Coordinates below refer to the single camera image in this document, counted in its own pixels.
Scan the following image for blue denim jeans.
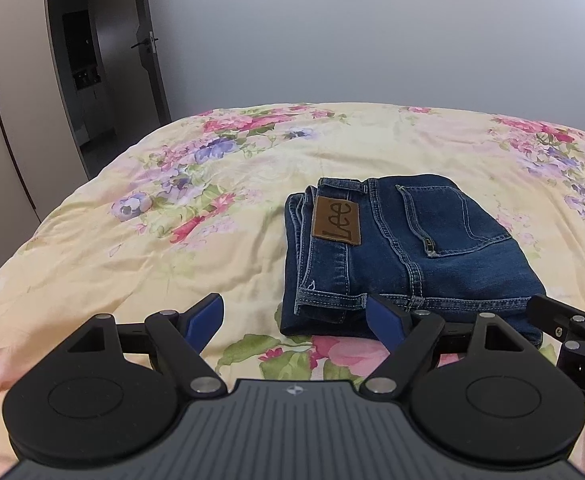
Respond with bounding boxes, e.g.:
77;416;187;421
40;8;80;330
279;174;545;346

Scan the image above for beige wardrobe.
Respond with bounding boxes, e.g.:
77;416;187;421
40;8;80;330
0;0;87;269

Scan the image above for dark wooden door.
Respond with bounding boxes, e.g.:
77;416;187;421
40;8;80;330
47;0;172;178

